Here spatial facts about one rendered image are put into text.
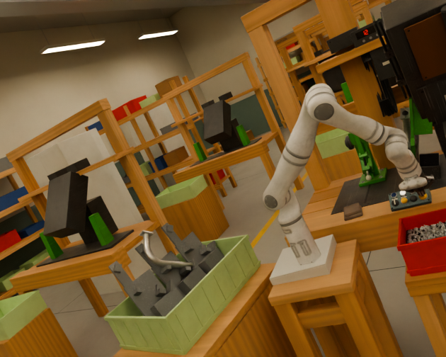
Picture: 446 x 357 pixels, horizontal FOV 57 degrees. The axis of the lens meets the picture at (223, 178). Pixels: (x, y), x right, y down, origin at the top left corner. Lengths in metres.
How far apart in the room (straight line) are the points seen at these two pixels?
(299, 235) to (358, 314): 0.34
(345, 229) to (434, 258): 0.46
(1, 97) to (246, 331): 7.88
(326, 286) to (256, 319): 0.43
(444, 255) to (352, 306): 0.35
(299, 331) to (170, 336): 0.48
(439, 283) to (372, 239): 0.42
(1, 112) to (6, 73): 0.88
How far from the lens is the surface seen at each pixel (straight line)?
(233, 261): 1.87
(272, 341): 1.93
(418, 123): 1.90
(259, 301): 1.85
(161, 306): 1.84
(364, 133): 1.38
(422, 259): 1.50
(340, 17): 2.23
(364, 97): 2.25
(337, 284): 1.52
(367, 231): 1.82
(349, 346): 2.20
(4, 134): 8.79
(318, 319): 1.64
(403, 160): 1.49
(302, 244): 1.58
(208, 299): 1.74
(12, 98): 9.18
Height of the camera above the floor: 1.60
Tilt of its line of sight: 10 degrees down
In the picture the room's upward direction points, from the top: 25 degrees counter-clockwise
